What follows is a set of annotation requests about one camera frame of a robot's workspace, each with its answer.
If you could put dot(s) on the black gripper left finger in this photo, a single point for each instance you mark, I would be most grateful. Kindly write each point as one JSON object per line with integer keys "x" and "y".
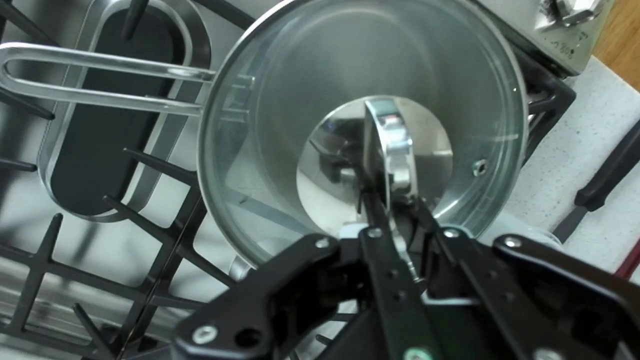
{"x": 266, "y": 315}

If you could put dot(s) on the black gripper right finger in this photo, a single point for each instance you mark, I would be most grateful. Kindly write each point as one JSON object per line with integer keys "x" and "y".
{"x": 522, "y": 300}

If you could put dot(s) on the glass pot lid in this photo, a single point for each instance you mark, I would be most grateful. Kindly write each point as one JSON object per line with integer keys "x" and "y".
{"x": 319, "y": 86}

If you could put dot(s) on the stainless steel gas stove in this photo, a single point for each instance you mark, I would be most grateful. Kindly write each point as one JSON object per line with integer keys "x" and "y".
{"x": 397, "y": 322}

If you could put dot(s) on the stainless steel pot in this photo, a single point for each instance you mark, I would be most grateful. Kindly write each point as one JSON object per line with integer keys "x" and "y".
{"x": 110, "y": 80}

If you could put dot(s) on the silver stove knob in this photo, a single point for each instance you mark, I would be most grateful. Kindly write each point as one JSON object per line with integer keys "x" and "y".
{"x": 570, "y": 12}

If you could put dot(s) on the black cast iron grate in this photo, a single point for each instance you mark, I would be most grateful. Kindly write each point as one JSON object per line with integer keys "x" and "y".
{"x": 109, "y": 289}

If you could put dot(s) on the black handled utensil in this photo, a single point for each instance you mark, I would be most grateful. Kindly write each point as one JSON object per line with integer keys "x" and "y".
{"x": 595, "y": 193}

